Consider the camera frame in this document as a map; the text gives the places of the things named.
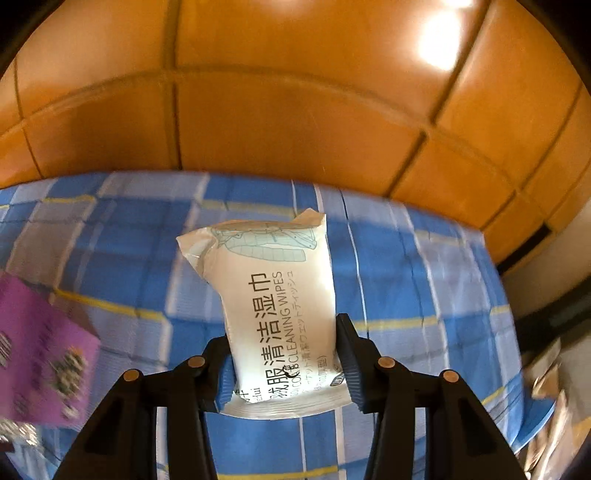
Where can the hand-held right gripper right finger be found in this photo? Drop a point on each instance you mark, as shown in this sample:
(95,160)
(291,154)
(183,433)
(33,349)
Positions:
(351,364)

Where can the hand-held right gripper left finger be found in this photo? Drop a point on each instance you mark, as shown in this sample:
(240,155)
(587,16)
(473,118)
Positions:
(226,378)

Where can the white wet wipes pack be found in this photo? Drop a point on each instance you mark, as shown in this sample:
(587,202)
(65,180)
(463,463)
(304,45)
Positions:
(272,295)

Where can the blue checked tablecloth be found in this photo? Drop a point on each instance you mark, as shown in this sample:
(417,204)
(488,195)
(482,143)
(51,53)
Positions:
(415,286)

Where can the purple cardboard tissue box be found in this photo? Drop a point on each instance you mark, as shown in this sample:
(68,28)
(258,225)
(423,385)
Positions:
(41,350)

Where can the wooden wardrobe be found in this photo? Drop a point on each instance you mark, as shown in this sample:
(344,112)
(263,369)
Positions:
(295,92)

